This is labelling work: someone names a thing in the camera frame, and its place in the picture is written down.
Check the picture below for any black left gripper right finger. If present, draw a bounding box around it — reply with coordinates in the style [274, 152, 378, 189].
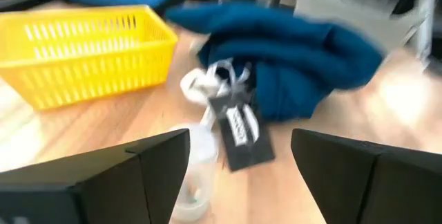
[290, 128, 442, 224]

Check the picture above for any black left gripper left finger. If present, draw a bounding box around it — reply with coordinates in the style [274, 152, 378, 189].
[0, 128, 191, 224]

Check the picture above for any clear plastic cup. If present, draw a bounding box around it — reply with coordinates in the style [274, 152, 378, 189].
[168, 123, 222, 223]

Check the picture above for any dark blue cloth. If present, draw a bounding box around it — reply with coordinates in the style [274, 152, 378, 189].
[164, 1, 386, 123]

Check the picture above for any yellow plastic basket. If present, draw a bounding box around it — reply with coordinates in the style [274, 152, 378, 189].
[0, 4, 180, 111]

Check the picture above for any grey plastic bin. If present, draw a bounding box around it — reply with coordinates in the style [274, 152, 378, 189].
[294, 0, 431, 47]

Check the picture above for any black hang tag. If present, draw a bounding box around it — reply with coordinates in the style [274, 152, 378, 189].
[206, 92, 277, 173]

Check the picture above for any white cord bundle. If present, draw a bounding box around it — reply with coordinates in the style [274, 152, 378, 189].
[179, 57, 253, 109]

